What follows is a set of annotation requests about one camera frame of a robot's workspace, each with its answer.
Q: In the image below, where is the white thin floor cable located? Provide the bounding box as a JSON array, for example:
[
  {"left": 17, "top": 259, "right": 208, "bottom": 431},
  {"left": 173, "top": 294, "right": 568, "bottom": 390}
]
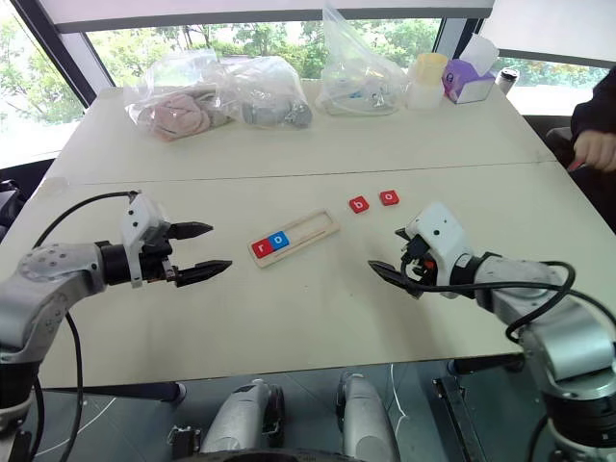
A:
[{"left": 387, "top": 364, "right": 411, "bottom": 462}]

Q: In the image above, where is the white tissue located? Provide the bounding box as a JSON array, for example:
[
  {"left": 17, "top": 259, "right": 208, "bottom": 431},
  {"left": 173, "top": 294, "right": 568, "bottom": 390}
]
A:
[{"left": 462, "top": 33, "right": 501, "bottom": 77}]

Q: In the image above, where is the person in dark clothing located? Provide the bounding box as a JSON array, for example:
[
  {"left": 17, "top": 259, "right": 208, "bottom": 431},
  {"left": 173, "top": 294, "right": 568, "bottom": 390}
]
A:
[{"left": 570, "top": 65, "right": 616, "bottom": 141}]

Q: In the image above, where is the black table frame leg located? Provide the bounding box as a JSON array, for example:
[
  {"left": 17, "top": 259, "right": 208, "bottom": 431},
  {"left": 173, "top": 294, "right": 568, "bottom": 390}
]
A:
[{"left": 431, "top": 374, "right": 485, "bottom": 462}]

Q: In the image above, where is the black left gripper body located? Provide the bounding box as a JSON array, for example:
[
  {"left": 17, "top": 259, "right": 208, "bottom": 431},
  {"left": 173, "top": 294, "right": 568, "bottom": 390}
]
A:
[{"left": 139, "top": 221, "right": 178, "bottom": 286}]

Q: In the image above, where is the small black floor device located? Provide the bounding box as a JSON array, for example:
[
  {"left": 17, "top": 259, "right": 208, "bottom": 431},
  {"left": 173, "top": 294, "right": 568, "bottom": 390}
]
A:
[{"left": 167, "top": 423, "right": 203, "bottom": 459}]

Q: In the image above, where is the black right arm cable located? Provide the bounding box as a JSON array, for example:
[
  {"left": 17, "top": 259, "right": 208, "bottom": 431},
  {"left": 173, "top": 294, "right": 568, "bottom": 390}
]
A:
[{"left": 406, "top": 261, "right": 578, "bottom": 344}]

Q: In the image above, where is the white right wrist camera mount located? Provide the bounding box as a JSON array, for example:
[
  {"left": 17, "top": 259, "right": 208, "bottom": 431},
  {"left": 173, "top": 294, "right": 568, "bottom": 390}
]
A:
[{"left": 406, "top": 201, "right": 476, "bottom": 300}]

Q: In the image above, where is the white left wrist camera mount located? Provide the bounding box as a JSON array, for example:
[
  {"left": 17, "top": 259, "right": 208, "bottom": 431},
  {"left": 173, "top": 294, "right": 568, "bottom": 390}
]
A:
[{"left": 118, "top": 191, "right": 170, "bottom": 289}]

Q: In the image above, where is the yellow plastic cup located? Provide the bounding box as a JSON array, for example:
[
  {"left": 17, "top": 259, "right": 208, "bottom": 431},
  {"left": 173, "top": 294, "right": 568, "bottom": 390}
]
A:
[{"left": 414, "top": 52, "right": 449, "bottom": 90}]

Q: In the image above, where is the tall clear plastic bag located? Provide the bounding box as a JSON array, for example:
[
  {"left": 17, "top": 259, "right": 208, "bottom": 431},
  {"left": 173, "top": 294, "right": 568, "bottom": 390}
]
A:
[{"left": 314, "top": 3, "right": 411, "bottom": 117}]

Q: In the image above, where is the silver robot leg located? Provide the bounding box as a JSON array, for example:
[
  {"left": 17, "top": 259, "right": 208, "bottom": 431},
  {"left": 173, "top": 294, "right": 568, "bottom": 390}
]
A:
[
  {"left": 335, "top": 371, "right": 401, "bottom": 462},
  {"left": 198, "top": 378, "right": 286, "bottom": 457}
]

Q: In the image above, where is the silver right robot leg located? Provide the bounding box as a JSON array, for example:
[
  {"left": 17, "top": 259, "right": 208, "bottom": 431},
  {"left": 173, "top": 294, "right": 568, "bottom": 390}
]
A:
[{"left": 335, "top": 371, "right": 401, "bottom": 462}]

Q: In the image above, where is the black table crossbar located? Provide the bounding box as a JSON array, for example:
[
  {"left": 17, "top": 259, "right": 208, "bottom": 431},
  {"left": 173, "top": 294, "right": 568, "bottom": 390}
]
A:
[{"left": 448, "top": 354, "right": 526, "bottom": 377}]

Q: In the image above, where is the narrow white roller blind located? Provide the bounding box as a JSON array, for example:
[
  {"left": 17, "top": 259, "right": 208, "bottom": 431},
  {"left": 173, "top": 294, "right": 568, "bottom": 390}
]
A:
[{"left": 475, "top": 0, "right": 616, "bottom": 67}]

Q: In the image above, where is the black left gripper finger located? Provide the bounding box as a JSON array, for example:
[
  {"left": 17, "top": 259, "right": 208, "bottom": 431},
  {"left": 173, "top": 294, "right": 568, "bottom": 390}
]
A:
[
  {"left": 173, "top": 259, "right": 234, "bottom": 289},
  {"left": 167, "top": 220, "right": 215, "bottom": 243}
]

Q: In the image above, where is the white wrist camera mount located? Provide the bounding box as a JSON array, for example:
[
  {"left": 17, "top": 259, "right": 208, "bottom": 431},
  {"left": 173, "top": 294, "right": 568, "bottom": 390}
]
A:
[
  {"left": 406, "top": 201, "right": 476, "bottom": 300},
  {"left": 118, "top": 191, "right": 170, "bottom": 289}
]

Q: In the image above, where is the wide white roller blind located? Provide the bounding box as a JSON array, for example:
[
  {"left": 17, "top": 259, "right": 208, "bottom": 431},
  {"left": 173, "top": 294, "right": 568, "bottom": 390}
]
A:
[{"left": 36, "top": 0, "right": 498, "bottom": 34}]

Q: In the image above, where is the person's bare hand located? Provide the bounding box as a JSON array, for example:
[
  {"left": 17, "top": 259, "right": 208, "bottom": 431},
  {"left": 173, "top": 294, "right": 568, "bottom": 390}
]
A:
[{"left": 567, "top": 128, "right": 616, "bottom": 173}]

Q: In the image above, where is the plastic bag with grey item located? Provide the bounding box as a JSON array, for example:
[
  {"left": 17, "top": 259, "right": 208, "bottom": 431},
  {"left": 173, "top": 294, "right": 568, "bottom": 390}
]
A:
[{"left": 218, "top": 54, "right": 315, "bottom": 131}]

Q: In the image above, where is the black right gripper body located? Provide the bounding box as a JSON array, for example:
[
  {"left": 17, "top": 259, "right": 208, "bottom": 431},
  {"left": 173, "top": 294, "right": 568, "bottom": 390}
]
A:
[{"left": 398, "top": 234, "right": 438, "bottom": 290}]

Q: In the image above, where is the white plastic container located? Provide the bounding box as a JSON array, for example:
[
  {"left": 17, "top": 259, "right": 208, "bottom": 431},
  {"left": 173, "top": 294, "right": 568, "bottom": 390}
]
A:
[{"left": 405, "top": 80, "right": 445, "bottom": 112}]

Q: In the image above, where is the plastic bag with pink cloth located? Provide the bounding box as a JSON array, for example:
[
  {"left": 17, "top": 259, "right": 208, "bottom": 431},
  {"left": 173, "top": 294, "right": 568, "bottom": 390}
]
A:
[{"left": 123, "top": 49, "right": 242, "bottom": 144}]

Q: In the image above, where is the wooden letter tray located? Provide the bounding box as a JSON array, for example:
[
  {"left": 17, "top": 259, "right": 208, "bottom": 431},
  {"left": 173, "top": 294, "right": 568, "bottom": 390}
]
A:
[{"left": 246, "top": 207, "right": 342, "bottom": 270}]

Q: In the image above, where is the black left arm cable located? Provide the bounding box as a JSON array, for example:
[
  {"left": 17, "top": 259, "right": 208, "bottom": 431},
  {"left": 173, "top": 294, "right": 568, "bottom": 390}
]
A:
[{"left": 28, "top": 191, "right": 142, "bottom": 458}]

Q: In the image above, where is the purple tissue box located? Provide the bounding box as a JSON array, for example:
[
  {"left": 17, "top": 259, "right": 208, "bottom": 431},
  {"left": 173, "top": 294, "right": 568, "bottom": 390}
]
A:
[{"left": 441, "top": 57, "right": 498, "bottom": 106}]

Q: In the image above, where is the black-lidded drinking cup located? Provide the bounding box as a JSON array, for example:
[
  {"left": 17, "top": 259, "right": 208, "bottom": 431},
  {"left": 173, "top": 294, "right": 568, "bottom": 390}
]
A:
[{"left": 498, "top": 66, "right": 519, "bottom": 98}]

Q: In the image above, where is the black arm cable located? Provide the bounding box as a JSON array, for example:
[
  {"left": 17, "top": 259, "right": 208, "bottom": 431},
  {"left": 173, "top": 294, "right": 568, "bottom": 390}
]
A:
[
  {"left": 28, "top": 191, "right": 142, "bottom": 458},
  {"left": 406, "top": 261, "right": 578, "bottom": 344}
]

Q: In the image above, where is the silver left robot leg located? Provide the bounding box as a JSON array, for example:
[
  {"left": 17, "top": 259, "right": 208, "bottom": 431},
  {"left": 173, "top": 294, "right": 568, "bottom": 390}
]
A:
[{"left": 198, "top": 378, "right": 286, "bottom": 457}]

